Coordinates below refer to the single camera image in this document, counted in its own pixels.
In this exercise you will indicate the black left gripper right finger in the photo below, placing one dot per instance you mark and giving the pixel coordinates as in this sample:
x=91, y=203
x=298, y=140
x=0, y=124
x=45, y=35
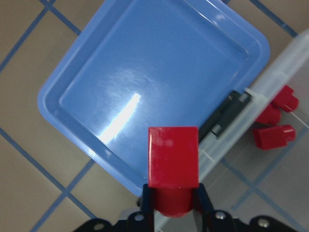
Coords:
x=201, y=207

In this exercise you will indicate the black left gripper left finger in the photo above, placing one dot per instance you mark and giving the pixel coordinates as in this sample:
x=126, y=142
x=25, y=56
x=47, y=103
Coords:
x=147, y=209

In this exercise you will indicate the clear plastic storage box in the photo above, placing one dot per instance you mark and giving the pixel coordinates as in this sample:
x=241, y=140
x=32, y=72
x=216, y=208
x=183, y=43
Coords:
x=246, y=181

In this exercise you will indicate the black box latch upper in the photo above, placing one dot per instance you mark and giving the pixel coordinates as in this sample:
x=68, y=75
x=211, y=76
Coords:
x=224, y=115

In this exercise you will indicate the red block middle cluster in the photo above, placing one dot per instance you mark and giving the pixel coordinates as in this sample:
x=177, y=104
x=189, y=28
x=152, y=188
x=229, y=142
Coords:
x=270, y=115

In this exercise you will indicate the blue plastic tray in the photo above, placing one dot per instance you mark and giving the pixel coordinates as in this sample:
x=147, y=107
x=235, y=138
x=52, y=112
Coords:
x=148, y=63

